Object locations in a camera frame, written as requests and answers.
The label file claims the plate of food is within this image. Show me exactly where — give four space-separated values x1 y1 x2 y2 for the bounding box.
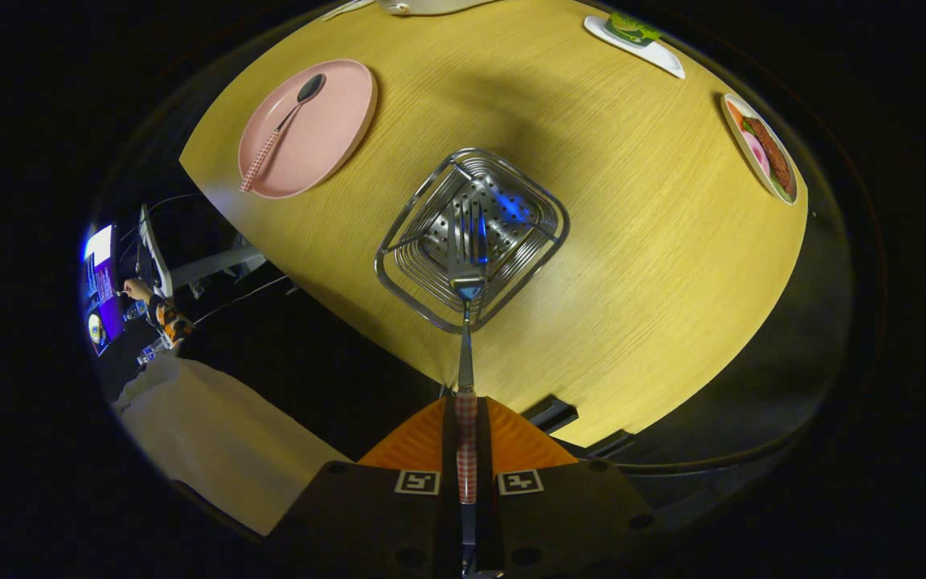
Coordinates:
720 92 800 206

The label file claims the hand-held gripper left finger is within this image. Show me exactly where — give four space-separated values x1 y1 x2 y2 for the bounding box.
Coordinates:
268 394 464 579

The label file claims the white toaster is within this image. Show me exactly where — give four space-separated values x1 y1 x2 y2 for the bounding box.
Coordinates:
375 0 504 17

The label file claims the green label drink bottle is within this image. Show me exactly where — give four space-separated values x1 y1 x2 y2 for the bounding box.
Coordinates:
604 10 663 47

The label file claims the white divided snack tray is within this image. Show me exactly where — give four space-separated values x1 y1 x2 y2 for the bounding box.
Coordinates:
318 0 375 23

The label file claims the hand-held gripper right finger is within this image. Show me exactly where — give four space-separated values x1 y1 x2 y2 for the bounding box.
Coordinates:
475 394 674 579

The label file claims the orange hand-held gripper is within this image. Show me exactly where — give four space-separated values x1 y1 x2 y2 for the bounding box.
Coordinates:
155 299 195 345

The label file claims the red checked handle spoon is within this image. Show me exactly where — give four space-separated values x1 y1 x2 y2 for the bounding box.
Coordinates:
239 73 327 194

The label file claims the pink round plate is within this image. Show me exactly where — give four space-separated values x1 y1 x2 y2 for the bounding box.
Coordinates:
237 59 379 200

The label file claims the person's beige clothing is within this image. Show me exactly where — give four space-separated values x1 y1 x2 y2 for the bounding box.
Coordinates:
113 354 351 537

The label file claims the red checked handle fork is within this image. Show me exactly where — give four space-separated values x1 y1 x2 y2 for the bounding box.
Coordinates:
445 199 490 578

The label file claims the white monitor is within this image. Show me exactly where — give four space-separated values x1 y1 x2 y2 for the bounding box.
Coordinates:
137 203 267 298

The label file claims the white square coaster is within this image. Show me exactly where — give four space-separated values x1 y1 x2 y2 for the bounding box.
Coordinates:
584 14 686 80

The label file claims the black table clamp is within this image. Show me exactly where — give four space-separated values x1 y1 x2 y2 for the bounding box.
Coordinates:
584 430 637 459
523 396 580 435

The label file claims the lit computer screen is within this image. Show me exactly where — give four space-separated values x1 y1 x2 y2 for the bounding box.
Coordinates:
81 224 126 355

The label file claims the metal wire basket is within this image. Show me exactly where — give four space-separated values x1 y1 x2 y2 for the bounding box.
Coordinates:
374 147 571 335

